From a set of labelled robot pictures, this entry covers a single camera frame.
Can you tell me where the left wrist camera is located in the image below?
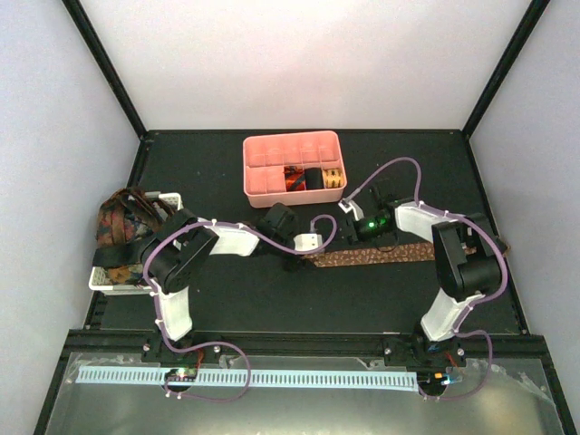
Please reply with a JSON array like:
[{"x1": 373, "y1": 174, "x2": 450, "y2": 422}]
[{"x1": 294, "y1": 233, "x2": 324, "y2": 253}]

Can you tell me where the brown floral tie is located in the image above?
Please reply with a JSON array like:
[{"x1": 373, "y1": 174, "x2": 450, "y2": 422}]
[{"x1": 304, "y1": 242, "x2": 435, "y2": 267}]

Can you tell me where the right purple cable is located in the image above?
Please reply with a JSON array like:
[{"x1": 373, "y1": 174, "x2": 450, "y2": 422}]
[{"x1": 343, "y1": 157, "x2": 508, "y2": 403}]

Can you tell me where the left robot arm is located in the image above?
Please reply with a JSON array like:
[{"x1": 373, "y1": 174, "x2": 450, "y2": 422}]
[{"x1": 134, "y1": 208, "x2": 324, "y2": 362}]

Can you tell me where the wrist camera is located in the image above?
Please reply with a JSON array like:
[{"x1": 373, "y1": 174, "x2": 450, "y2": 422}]
[
  {"x1": 338, "y1": 198, "x2": 364, "y2": 221},
  {"x1": 294, "y1": 233, "x2": 324, "y2": 253}
]

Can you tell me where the yellow black rolled tie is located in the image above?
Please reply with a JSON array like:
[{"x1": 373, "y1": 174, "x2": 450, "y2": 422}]
[{"x1": 322, "y1": 168, "x2": 343, "y2": 189}]

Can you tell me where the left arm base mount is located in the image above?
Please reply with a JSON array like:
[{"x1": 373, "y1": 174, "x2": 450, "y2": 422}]
[{"x1": 140, "y1": 333, "x2": 225, "y2": 392}]

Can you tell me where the light blue slotted cable duct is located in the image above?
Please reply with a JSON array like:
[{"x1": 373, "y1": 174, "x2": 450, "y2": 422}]
[{"x1": 75, "y1": 366, "x2": 419, "y2": 392}]

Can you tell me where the pile of dark ties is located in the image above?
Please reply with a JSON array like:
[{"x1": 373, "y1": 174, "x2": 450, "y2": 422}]
[{"x1": 92, "y1": 187, "x2": 176, "y2": 285}]

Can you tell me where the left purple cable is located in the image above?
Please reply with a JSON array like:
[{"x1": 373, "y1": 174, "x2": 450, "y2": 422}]
[{"x1": 144, "y1": 214, "x2": 339, "y2": 402}]

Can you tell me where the left black frame post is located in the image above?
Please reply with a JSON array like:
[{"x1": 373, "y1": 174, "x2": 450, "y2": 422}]
[{"x1": 62, "y1": 0, "x2": 148, "y2": 140}]

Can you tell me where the white basket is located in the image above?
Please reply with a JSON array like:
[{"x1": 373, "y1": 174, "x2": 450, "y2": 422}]
[{"x1": 89, "y1": 191, "x2": 183, "y2": 295}]

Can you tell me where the right black frame post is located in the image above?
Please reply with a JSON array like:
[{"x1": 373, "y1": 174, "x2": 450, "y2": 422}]
[{"x1": 462, "y1": 0, "x2": 551, "y2": 140}]

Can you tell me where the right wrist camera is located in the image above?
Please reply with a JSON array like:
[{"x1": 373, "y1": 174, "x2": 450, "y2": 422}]
[{"x1": 338, "y1": 198, "x2": 364, "y2": 221}]

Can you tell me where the orange black rolled tie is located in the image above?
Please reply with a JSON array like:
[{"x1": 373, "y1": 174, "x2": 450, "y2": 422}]
[{"x1": 284, "y1": 166, "x2": 306, "y2": 192}]

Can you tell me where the purple cable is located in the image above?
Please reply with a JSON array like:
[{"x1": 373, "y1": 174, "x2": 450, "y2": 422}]
[
  {"x1": 144, "y1": 214, "x2": 339, "y2": 402},
  {"x1": 343, "y1": 157, "x2": 508, "y2": 403}
]

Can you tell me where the black frame post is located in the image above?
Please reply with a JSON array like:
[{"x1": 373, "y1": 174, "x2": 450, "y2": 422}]
[
  {"x1": 62, "y1": 0, "x2": 148, "y2": 140},
  {"x1": 462, "y1": 0, "x2": 551, "y2": 140}
]

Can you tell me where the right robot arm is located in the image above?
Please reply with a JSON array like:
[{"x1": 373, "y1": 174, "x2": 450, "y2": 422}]
[{"x1": 339, "y1": 197, "x2": 508, "y2": 365}]

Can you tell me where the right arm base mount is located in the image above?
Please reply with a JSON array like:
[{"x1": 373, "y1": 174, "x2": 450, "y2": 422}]
[{"x1": 382, "y1": 333, "x2": 466, "y2": 398}]

